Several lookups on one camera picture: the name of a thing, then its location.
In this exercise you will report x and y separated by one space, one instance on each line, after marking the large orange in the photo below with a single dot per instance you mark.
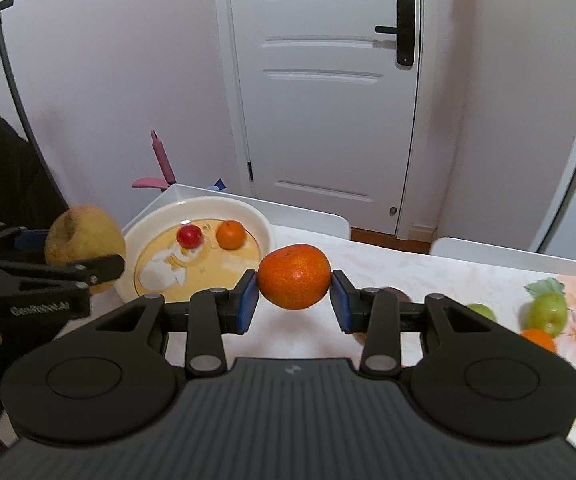
294 276

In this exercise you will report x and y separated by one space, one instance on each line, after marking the person's dark clothing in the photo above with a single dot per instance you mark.
3 175

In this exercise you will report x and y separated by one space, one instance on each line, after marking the small orange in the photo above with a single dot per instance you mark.
231 234

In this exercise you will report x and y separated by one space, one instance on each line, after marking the white door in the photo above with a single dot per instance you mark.
318 135

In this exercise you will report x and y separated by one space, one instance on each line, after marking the green apple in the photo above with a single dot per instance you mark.
482 312
547 312

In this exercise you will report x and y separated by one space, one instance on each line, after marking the small red fruit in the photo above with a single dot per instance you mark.
189 236

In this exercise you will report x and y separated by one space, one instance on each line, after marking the brown kiwi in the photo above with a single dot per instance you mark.
392 294

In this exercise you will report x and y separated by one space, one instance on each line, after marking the yellow brown pear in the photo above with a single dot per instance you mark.
85 240

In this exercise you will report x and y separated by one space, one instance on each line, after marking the white floral tablecloth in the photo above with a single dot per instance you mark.
392 265

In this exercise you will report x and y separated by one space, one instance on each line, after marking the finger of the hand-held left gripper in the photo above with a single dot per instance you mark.
30 240
93 267

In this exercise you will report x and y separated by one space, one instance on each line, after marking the black door hinge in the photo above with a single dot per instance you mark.
251 170

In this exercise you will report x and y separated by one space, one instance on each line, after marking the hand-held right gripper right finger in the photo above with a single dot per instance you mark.
342 305

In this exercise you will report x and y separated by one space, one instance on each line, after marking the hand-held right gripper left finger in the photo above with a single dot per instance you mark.
249 305

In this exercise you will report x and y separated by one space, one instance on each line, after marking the black clothes rack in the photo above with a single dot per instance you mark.
10 80

